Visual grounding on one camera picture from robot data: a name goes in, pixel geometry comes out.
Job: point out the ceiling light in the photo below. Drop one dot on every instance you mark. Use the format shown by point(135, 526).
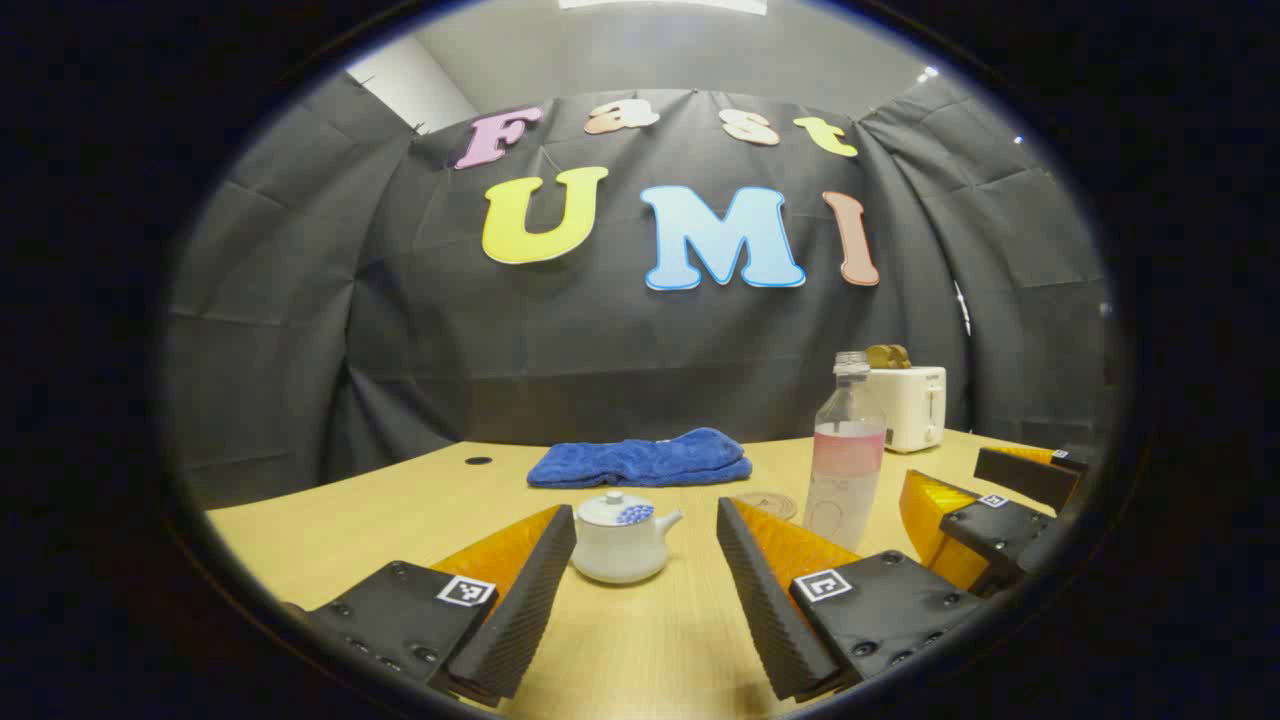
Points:
point(660, 5)

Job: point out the white teacup lid blue print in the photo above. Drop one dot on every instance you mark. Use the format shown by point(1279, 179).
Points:
point(612, 511)

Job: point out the round brown coaster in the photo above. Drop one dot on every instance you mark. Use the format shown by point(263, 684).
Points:
point(768, 505)

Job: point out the blue towel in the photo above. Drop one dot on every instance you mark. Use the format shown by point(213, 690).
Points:
point(640, 462)

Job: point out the clear water bottle pink label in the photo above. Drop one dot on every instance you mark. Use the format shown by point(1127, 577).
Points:
point(845, 470)

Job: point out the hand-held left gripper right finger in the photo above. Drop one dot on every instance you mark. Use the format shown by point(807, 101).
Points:
point(765, 600)

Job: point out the white teacup with spout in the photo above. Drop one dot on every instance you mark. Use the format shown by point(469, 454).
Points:
point(620, 555)

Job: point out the brown toast slices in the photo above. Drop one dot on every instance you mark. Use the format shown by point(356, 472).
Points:
point(888, 357)

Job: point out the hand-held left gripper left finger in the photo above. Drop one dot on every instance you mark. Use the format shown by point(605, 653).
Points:
point(530, 600)

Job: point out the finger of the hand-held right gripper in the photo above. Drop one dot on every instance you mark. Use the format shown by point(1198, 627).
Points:
point(1030, 475)
point(990, 535)

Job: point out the white toaster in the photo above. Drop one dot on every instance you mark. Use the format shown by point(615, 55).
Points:
point(912, 410)

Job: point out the black backdrop cloth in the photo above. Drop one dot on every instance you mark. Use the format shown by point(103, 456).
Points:
point(400, 330)

